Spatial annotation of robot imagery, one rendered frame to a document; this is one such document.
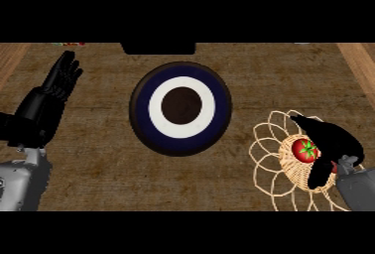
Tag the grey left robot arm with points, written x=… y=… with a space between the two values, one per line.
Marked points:
x=16 y=185

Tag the blue white brown plate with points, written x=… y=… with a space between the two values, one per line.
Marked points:
x=180 y=108

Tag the red tomato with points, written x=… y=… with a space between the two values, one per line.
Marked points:
x=303 y=151

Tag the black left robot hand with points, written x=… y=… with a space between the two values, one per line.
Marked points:
x=46 y=99

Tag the small colourful items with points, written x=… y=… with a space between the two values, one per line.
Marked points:
x=68 y=43

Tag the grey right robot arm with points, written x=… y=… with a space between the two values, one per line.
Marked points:
x=359 y=188

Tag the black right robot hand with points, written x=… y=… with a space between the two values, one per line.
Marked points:
x=332 y=140

